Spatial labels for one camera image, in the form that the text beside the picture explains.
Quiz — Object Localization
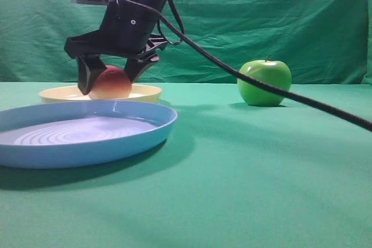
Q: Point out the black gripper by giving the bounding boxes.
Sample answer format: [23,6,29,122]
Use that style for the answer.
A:
[64,0,167,95]

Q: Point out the round red-yellow bread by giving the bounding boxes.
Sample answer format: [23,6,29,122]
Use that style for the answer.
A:
[88,65,132,99]

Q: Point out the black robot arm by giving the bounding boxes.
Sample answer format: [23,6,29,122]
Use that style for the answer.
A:
[65,0,180,95]

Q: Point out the yellow plastic plate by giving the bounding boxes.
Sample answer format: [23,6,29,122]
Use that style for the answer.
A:
[39,84,162,103]

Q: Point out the blue plastic plate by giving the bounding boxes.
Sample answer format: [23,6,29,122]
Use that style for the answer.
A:
[1,100,178,169]

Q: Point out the green table cloth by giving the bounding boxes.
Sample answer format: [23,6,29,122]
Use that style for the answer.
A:
[1,83,371,247]

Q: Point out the green apple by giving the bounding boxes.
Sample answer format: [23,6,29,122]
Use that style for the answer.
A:
[237,59,292,106]

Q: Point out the green backdrop cloth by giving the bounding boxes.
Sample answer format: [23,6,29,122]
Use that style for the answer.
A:
[1,0,371,84]

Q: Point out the black braided cable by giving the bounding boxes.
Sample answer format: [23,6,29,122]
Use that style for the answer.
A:
[76,0,372,132]

